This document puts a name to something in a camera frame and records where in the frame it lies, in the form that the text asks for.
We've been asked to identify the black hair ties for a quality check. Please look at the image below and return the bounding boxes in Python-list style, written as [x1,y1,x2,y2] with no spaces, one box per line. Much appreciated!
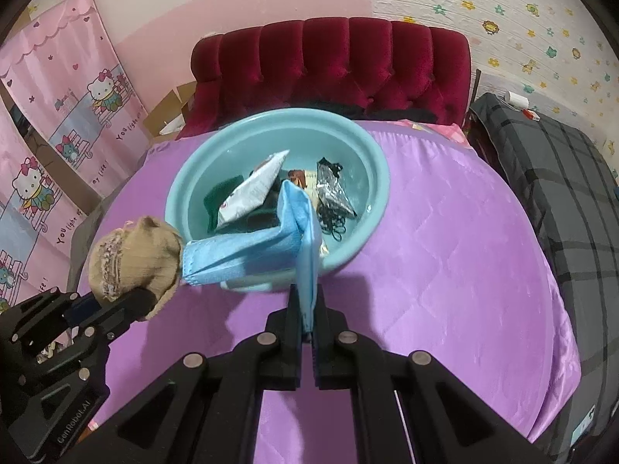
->
[319,210,350,243]

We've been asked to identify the white snack packet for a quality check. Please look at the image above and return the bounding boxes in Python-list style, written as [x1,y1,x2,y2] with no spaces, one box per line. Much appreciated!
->
[216,150,291,230]

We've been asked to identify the pink cartoon curtain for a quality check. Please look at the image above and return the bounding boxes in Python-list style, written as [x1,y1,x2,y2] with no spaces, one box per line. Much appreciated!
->
[0,0,152,310]

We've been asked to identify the beige sock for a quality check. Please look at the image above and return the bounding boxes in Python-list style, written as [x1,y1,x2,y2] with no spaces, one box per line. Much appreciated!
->
[88,216,185,322]

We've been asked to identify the grey plaid bed blanket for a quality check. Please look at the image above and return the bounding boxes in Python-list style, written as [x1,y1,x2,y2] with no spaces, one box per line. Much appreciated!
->
[468,93,619,462]

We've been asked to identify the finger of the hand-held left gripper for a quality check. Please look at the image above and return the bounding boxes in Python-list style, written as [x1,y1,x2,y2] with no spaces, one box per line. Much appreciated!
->
[0,289,104,349]
[19,289,162,421]

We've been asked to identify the cardboard box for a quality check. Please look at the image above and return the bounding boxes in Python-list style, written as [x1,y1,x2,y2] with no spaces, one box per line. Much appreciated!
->
[145,81,199,138]

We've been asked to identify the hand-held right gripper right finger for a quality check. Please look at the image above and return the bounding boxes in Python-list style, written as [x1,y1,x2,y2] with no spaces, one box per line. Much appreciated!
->
[309,283,540,464]

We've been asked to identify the light blue plastic basin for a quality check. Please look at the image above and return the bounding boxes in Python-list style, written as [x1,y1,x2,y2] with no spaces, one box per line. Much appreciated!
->
[165,109,390,292]

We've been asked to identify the green scouring cloth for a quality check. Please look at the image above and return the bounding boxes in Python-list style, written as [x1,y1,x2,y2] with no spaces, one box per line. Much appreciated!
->
[203,181,245,233]

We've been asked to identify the brown snack packet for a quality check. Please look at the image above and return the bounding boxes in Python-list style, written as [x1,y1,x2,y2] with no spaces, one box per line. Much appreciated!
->
[287,169,320,208]

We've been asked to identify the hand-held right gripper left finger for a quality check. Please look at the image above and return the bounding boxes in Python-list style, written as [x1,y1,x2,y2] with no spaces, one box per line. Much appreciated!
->
[80,284,301,464]

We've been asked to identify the red velvet sofa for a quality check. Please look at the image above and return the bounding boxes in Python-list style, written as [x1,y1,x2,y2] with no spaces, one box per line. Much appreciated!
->
[176,17,472,142]

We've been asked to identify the blue face mask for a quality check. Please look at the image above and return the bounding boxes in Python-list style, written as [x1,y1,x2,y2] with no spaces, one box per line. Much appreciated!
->
[180,225,303,287]
[277,180,324,344]

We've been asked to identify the silver foil packet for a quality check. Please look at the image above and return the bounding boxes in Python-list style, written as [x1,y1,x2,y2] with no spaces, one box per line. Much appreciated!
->
[315,157,359,218]

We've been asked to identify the dark green cloth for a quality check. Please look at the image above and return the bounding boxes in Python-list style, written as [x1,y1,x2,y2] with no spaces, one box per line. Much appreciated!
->
[242,179,282,231]

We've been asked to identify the grey under cloth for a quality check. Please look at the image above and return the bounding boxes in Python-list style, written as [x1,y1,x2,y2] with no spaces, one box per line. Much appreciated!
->
[68,188,129,295]

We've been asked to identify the purple quilted tablecloth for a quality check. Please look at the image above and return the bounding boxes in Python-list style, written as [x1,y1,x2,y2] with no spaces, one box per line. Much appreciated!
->
[92,120,581,464]

